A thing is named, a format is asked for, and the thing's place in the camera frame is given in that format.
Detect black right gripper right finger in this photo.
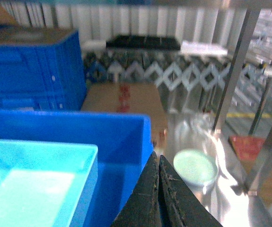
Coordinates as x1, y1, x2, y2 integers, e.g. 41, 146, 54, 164
158, 155, 221, 227

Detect steel frame post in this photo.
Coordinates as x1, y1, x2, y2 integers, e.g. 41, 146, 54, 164
212, 0, 261, 135

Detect teal plastic bin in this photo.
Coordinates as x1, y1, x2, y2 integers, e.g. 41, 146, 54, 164
0, 140, 98, 227

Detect large blue crate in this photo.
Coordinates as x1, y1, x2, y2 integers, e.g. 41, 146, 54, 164
0, 110, 153, 227

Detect cardboard sheet in crate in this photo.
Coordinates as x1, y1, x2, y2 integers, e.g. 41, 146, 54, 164
0, 26, 77, 46

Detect pale green round disc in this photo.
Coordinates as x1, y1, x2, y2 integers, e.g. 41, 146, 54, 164
173, 149, 219, 187

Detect red cardboard box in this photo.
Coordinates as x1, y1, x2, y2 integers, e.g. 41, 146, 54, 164
228, 135, 265, 164

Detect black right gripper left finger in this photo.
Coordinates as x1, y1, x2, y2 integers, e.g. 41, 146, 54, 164
111, 151, 159, 227

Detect brown cardboard box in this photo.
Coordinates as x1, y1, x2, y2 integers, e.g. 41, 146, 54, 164
81, 83, 168, 149

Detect black compartment tray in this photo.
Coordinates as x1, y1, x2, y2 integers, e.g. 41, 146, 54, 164
106, 35, 181, 51

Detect blue crate upper stacked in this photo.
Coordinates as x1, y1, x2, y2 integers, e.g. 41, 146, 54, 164
0, 30, 87, 110

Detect expandable roller conveyor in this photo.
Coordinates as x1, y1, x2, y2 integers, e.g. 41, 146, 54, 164
83, 50, 272, 114

